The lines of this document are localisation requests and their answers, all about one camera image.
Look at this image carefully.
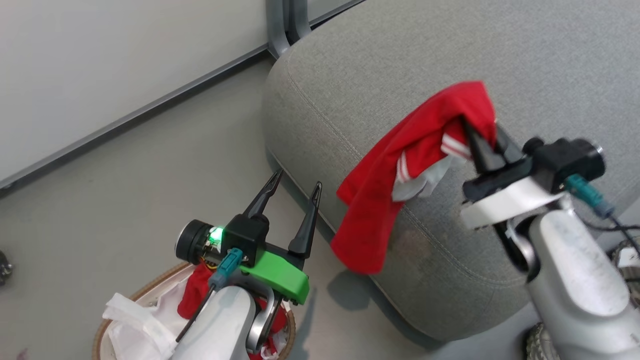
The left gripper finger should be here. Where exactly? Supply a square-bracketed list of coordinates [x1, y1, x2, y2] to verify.
[288, 181, 323, 259]
[243, 169, 284, 219]

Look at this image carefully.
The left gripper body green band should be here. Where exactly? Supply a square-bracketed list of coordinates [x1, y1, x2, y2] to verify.
[239, 242, 310, 306]

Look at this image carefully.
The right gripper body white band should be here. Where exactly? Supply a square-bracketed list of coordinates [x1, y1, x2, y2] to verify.
[459, 159, 567, 231]

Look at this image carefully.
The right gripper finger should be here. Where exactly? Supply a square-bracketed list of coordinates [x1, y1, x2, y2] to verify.
[495, 124, 526, 165]
[459, 117, 505, 176]

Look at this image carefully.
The red garment with white stripes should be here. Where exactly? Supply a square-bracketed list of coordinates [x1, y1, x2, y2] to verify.
[330, 81, 499, 275]

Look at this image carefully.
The red clothing piece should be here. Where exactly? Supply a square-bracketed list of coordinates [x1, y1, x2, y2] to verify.
[177, 262, 292, 360]

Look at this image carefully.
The round wicker laundry basket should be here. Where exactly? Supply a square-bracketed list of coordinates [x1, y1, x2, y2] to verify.
[92, 260, 297, 360]

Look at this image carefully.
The white clothing piece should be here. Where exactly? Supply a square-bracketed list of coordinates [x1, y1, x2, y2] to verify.
[102, 281, 192, 360]

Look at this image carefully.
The grey fabric sofa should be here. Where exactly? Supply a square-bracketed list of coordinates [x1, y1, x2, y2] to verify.
[262, 0, 640, 344]

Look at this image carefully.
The small dark round object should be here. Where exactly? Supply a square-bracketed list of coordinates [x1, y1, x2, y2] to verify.
[0, 249, 14, 287]

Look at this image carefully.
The left black cable teal plug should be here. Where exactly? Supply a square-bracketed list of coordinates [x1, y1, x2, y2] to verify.
[174, 248, 245, 344]

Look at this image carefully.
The black cable teal plug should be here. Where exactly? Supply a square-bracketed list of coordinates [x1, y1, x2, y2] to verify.
[174, 248, 245, 344]
[564, 173, 640, 253]

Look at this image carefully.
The right black cable teal plug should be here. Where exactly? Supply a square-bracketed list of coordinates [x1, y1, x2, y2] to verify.
[564, 173, 640, 253]

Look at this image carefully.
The grey metal wall frame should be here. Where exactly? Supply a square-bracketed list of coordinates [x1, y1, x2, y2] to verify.
[0, 0, 368, 194]

